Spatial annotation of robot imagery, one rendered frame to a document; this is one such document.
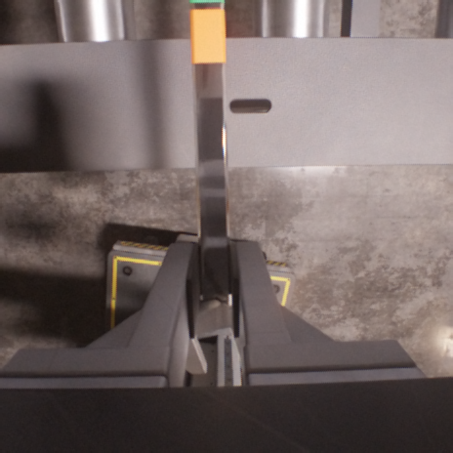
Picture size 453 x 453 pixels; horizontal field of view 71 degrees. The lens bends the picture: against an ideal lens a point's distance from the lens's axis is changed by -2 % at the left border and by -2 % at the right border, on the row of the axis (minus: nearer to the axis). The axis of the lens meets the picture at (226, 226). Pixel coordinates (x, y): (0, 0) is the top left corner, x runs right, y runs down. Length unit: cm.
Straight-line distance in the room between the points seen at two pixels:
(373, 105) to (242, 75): 10
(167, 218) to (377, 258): 101
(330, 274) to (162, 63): 149
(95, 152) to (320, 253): 141
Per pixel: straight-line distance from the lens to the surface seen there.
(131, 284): 127
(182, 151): 25
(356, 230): 161
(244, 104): 48
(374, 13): 72
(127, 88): 26
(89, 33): 55
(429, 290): 192
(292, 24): 53
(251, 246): 15
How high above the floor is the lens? 141
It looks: 73 degrees down
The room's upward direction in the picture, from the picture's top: 177 degrees clockwise
